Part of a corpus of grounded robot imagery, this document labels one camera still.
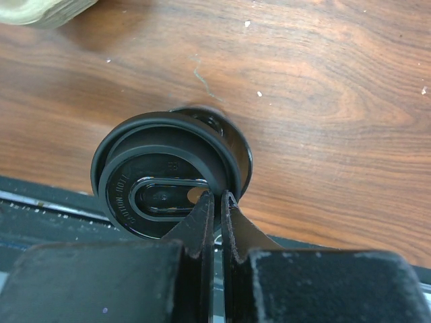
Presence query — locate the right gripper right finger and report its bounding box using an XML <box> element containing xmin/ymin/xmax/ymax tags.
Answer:
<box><xmin>220</xmin><ymin>190</ymin><xmax>284</xmax><ymax>322</ymax></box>

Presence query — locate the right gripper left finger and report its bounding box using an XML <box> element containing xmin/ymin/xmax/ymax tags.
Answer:
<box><xmin>163</xmin><ymin>191</ymin><xmax>215</xmax><ymax>322</ymax></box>

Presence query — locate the black coffee lid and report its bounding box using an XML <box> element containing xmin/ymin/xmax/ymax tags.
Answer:
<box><xmin>90</xmin><ymin>108</ymin><xmax>246</xmax><ymax>239</ymax></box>

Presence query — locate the black coffee cup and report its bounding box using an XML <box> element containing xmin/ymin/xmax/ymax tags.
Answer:
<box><xmin>169</xmin><ymin>105</ymin><xmax>253</xmax><ymax>202</ymax></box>

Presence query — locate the cardboard cup carrier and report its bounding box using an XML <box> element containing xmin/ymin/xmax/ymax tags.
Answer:
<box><xmin>1</xmin><ymin>0</ymin><xmax>98</xmax><ymax>29</ymax></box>

